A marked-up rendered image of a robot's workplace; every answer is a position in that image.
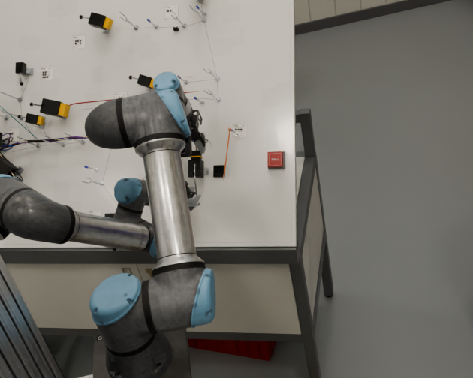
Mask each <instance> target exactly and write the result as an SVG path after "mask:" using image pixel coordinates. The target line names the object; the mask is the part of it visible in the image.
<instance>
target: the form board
mask: <svg viewBox="0 0 473 378"><path fill-rule="evenodd" d="M165 5H179V20H180V21H181V22H182V23H183V24H187V26H188V27H187V28H186V29H184V28H183V27H182V24H181V23H180V22H179V21H178V20H175V19H165ZM189 5H191V6H192V8H193V9H194V7H195V8H196V5H197V6H198V7H199V8H200V9H201V10H202V12H203V13H206V16H205V17H203V16H202V13H201V12H200V11H199V10H198V9H197V8H196V9H197V10H198V11H199V14H200V15H201V16H202V17H203V18H206V19H207V21H206V22H205V23H203V22H202V19H201V18H200V17H199V15H198V14H197V13H196V12H194V11H193V10H192V9H191V8H190V7H189ZM194 10H195V9H194ZM195 11H196V10H195ZM91 12H93V13H97V14H101V15H105V16H106V17H108V18H111V19H112V20H113V24H112V26H111V29H110V31H109V34H105V33H102V32H103V29H99V28H95V27H92V26H91V25H90V24H88V21H89V19H86V18H82V19H80V18H79V16H80V15H82V16H83V17H90V15H91ZM120 12H121V13H123V14H124V15H125V16H126V17H127V19H128V20H129V21H130V22H131V23H133V24H134V25H135V26H138V27H139V29H138V30H134V27H133V26H132V25H131V24H130V23H129V22H125V21H126V18H125V17H124V16H123V15H122V14H121V13H120ZM120 17H122V18H123V19H124V20H125V21H124V20H123V19H121V18H120ZM147 19H149V20H151V22H152V23H153V24H154V25H156V26H158V29H155V27H154V25H153V24H151V23H150V22H148V21H147ZM173 27H175V28H176V27H178V28H179V31H174V30H173ZM77 35H86V48H82V49H73V36H77ZM16 62H24V63H26V67H28V68H34V75H24V76H23V75H21V79H22V82H23V85H20V75H19V74H17V73H15V67H16ZM50 66H53V79H51V80H41V67H50ZM203 68H204V69H205V70H207V71H208V72H210V70H211V71H212V73H213V74H214V75H215V76H216V77H220V80H219V81H218V82H216V81H215V77H214V76H213V75H211V74H210V73H207V72H206V71H205V70H204V69H203ZM208 68H209V69H210V70H209V69H208ZM166 71H170V72H172V73H174V74H176V76H178V75H179V76H181V78H183V79H184V80H188V84H187V85H186V84H185V83H184V81H182V80H181V79H179V78H178V77H177V78H178V79H179V81H180V82H181V86H182V88H183V90H184V92H190V93H185V95H186V97H187V98H188V100H189V102H190V104H191V107H192V109H193V110H199V112H200V115H201V117H202V119H203V121H202V125H200V122H199V120H198V123H199V128H198V130H199V132H201V133H202V132H204V133H205V139H207V140H208V143H206V151H205V152H204V154H202V158H203V159H202V161H204V168H209V175H204V176H203V178H196V184H197V195H199V194H200V195H201V198H200V199H199V203H200V205H199V206H197V207H196V208H195V209H193V210H192V211H190V216H191V225H192V229H193V235H194V243H195V247H296V246H297V174H296V96H295V19H294V0H204V1H203V4H201V3H198V2H197V0H0V91H1V92H4V93H6V94H9V95H12V96H14V97H16V98H22V99H23V100H22V101H21V102H18V100H17V99H15V98H12V97H9V96H7V95H6V94H2V93H0V109H1V110H3V109H5V110H6V111H7V112H8V113H12V114H14V115H17V116H18V115H21V116H23V117H26V114H27V113H30V114H34V115H38V116H45V117H46V119H45V128H44V133H32V124H29V123H26V122H25V120H26V119H25V118H24V119H23V120H20V119H19V118H18V117H16V116H13V117H14V118H12V117H11V116H10V115H8V114H6V113H3V112H1V110H0V115H3V116H9V119H8V120H5V118H4V117H1V116H0V133H3V134H2V135H4V134H7V133H8V128H20V138H23V139H26V140H37V139H39V140H48V139H49V138H47V137H51V138H52V139H57V138H63V137H70V136H68V135H66V134H70V135H71V136H72V137H81V136H86V133H85V128H84V127H85V121H86V118H87V116H88V114H89V113H90V112H91V111H92V110H93V109H94V108H96V107H97V106H98V105H100V104H102V103H104V102H106V101H102V100H109V99H114V93H116V92H128V97H129V96H133V95H140V94H145V93H149V92H150V91H147V87H144V86H141V85H139V84H137V81H138V79H129V78H128V77H129V76H130V75H132V76H133V77H136V78H139V75H140V74H142V75H145V76H148V77H156V76H158V75H159V74H160V73H163V72H166ZM189 76H193V77H189ZM204 90H205V91H206V92H208V93H209V94H207V93H206V92H205V91H204ZM208 90H210V91H211V92H213V94H214V95H215V96H216V97H220V98H221V101H220V102H216V100H215V98H214V97H213V96H212V95H210V93H211V92H210V91H208ZM192 91H197V92H192ZM194 97H196V98H197V99H199V100H200V101H204V105H201V104H200V102H199V101H198V100H195V99H194ZM43 98H46V99H50V100H55V101H60V102H62V103H64V104H67V105H70V104H73V105H71V106H70V109H69V113H68V117H67V118H66V120H65V119H61V118H59V117H55V116H51V115H45V114H43V113H41V112H40V108H41V107H40V106H35V105H33V106H30V105H29V104H30V103H31V102H32V103H33V104H40V105H41V103H42V100H43ZM87 101H99V102H91V103H79V102H87ZM74 103H77V104H74ZM2 108H3V109H2ZM15 119H16V120H17V121H18V122H19V123H20V124H19V123H18V122H17V121H16V120H15ZM233 124H248V127H247V139H246V138H232V136H233V132H230V139H229V145H228V151H227V141H228V135H229V131H228V128H231V129H232V130H233ZM24 127H25V128H26V129H27V130H28V131H27V130H26V129H25V128H24ZM29 132H30V133H32V134H33V135H34V136H35V137H36V138H37V139H36V138H35V137H33V136H32V135H31V134H30V133H29ZM63 133H66V134H63ZM43 135H44V136H43ZM45 136H47V137H45ZM77 140H85V144H84V145H82V144H81V143H80V142H78V141H76V140H71V141H70V140H62V141H56V142H59V143H62V142H65V147H62V146H61V145H60V144H58V143H55V142H51V143H49V142H43V143H41V142H34V144H38V143H40V144H41V147H40V148H37V147H36V146H35V145H31V144H28V143H26V144H25V145H24V144H20V145H16V146H13V148H12V149H10V150H7V152H1V153H2V154H3V155H4V156H5V158H6V159H7V160H8V161H10V162H11V163H12V164H13V165H14V166H16V167H18V166H20V167H22V168H23V171H22V173H21V174H20V175H21V177H22V178H23V179H21V177H20V176H19V179H21V180H23V183H24V184H25V185H27V186H29V187H30V188H32V189H33V190H35V191H37V192H38V193H40V194H42V195H44V196H45V197H47V198H49V199H50V200H52V201H54V202H56V203H59V204H62V205H66V206H70V207H71V208H72V209H73V210H74V211H75V212H82V213H87V214H88V213H89V210H99V209H101V216H102V217H104V214H109V213H115V212H116V208H117V205H118V202H117V201H116V199H115V197H114V187H115V185H116V183H117V181H118V180H120V179H123V178H128V179H131V178H136V179H141V180H146V175H145V170H144V165H143V159H142V157H140V156H139V155H138V154H136V153H135V150H134V147H132V148H124V149H107V148H100V147H98V146H96V145H94V144H93V143H91V142H90V141H89V139H88V138H87V139H77ZM267 152H285V169H268V166H267ZM226 153H227V163H226V169H225V177H224V181H223V177H215V178H214V177H213V166H214V165H225V159H226ZM84 166H88V167H91V168H93V169H94V168H98V171H97V172H95V171H94V170H93V169H87V168H84ZM85 177H86V178H85ZM87 178H89V179H87ZM90 179H92V180H93V181H94V182H104V186H103V187H101V186H100V185H99V184H96V183H90V181H91V180H90ZM21 180H20V181H21ZM83 182H88V183H90V184H87V183H83ZM0 248H108V247H105V246H99V245H93V244H84V243H79V242H73V241H68V242H66V243H64V244H55V243H49V242H43V241H34V240H30V239H26V238H21V237H19V236H16V235H14V234H12V233H10V234H9V235H8V236H7V237H6V238H5V239H4V240H1V241H0Z"/></svg>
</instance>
